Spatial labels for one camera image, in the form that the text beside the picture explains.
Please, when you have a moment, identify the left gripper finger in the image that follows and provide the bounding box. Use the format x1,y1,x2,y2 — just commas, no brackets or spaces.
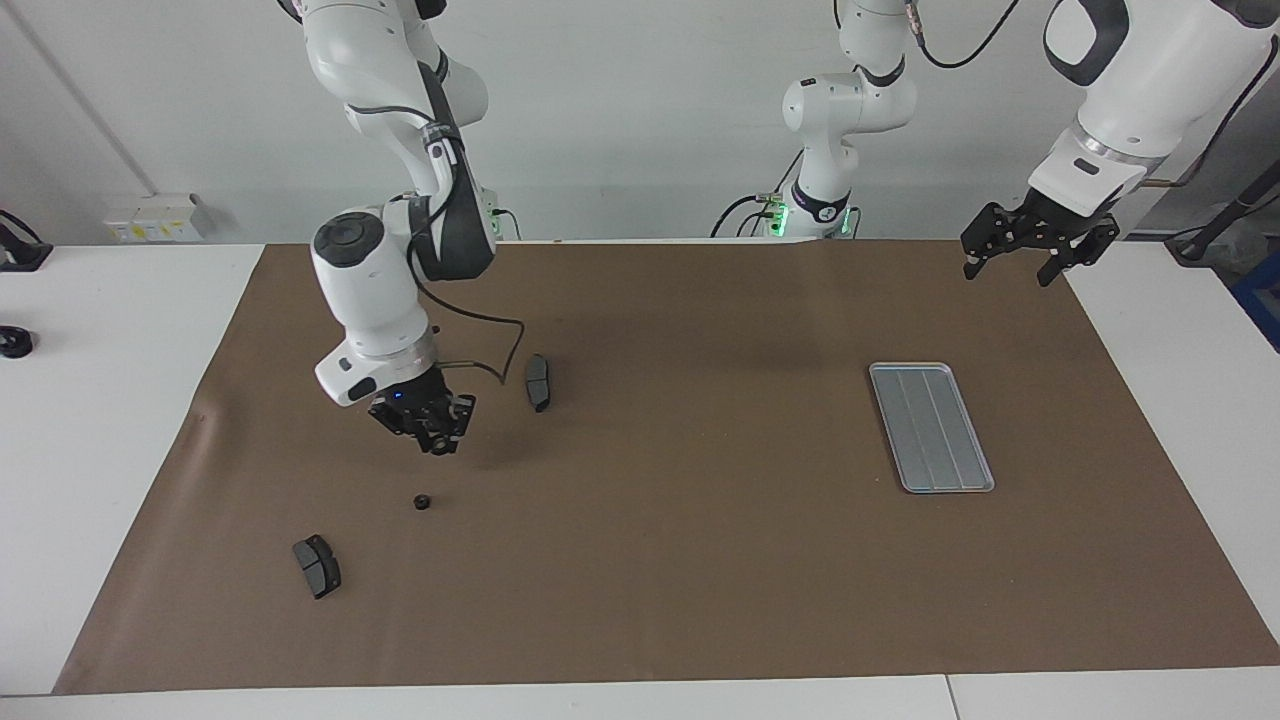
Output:
961,203,1029,281
1037,222,1120,289

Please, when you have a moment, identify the silver metal tray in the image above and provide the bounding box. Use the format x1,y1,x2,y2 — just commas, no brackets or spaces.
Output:
869,362,996,495

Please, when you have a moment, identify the black stand pole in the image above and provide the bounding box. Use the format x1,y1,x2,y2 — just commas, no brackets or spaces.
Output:
1165,160,1280,263

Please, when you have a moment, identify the blue crate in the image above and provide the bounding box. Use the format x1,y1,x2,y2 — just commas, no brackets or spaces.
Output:
1230,250,1280,351

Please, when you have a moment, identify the brown table mat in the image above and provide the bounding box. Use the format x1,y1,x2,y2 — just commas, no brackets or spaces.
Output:
52,238,1280,696

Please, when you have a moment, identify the black table clamp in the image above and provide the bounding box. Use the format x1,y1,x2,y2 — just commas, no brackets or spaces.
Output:
0,210,53,273

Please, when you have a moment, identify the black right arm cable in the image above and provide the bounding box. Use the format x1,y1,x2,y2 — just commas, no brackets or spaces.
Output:
405,270,527,386

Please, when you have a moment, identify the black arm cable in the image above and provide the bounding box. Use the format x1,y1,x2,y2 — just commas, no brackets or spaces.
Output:
405,270,527,386
905,0,1280,191

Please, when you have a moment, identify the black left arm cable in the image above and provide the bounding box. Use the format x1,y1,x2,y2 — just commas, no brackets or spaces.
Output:
905,0,1280,191

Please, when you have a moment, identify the black left base cable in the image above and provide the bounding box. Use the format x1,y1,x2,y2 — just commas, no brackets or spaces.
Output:
711,150,804,239

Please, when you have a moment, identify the white wall power strip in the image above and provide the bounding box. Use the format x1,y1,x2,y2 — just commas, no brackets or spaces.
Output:
105,193,216,244

